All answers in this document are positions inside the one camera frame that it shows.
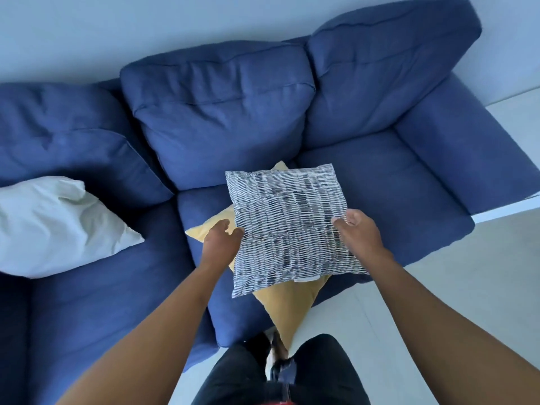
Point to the person's right hand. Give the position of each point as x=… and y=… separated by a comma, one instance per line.
x=362, y=236

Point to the person's left hand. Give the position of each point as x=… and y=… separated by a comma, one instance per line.
x=220, y=245

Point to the person's right thumb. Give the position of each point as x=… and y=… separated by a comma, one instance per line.
x=340, y=223

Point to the person's left thumb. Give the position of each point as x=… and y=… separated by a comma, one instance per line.
x=234, y=233

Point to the grey white patterned cushion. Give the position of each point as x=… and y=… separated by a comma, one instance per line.
x=287, y=225

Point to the person's right forearm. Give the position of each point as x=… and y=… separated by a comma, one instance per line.
x=451, y=333

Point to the person's left forearm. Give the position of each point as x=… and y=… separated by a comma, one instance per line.
x=152, y=333

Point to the blue sofa seat cushion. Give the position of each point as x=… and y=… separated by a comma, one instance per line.
x=337, y=198
x=109, y=307

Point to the blue fabric sofa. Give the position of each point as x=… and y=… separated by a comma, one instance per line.
x=253, y=164

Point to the yellow cushion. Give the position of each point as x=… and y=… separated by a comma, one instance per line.
x=287, y=303

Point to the blue sofa back cushion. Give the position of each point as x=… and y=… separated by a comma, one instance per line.
x=223, y=109
x=379, y=67
x=71, y=139

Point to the person's black trousers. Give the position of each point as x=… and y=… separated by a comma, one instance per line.
x=295, y=375

